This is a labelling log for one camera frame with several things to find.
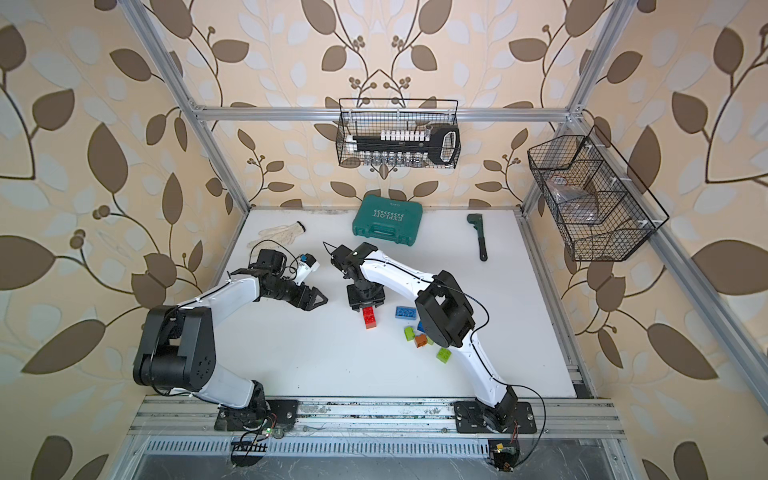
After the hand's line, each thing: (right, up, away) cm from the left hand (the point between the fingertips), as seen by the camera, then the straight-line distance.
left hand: (311, 291), depth 90 cm
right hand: (+17, -5, 0) cm, 17 cm away
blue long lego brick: (+29, -7, 0) cm, 30 cm away
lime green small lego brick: (+39, -17, -8) cm, 43 cm away
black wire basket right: (+77, +22, -17) cm, 82 cm away
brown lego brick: (+33, -13, -5) cm, 36 cm away
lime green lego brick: (+30, -12, -4) cm, 32 cm away
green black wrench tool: (+58, +24, +25) cm, 67 cm away
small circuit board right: (+53, -37, -18) cm, 67 cm away
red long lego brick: (+18, -7, -4) cm, 20 cm away
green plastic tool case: (+24, +23, +21) cm, 40 cm away
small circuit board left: (-11, -36, -17) cm, 41 cm away
